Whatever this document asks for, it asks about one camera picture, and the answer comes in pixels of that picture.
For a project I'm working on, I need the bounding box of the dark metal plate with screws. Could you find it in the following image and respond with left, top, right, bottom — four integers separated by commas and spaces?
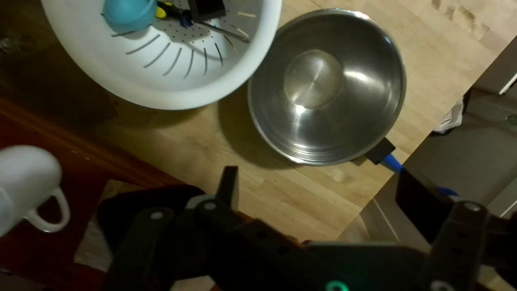
365, 135, 398, 166

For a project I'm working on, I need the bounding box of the dark wooden raised countertop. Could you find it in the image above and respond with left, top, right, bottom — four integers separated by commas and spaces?
0, 95, 184, 291

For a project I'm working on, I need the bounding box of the stainless steel mixing bowl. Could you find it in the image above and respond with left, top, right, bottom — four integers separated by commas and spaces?
245, 6, 408, 168

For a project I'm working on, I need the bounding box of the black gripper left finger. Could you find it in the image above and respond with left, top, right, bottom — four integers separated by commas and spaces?
101, 165, 329, 291

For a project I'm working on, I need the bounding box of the white ceramic mug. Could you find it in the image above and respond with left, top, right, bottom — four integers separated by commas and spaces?
0, 144, 72, 239

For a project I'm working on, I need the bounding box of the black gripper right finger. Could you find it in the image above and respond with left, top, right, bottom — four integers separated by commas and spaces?
395, 166, 491, 291

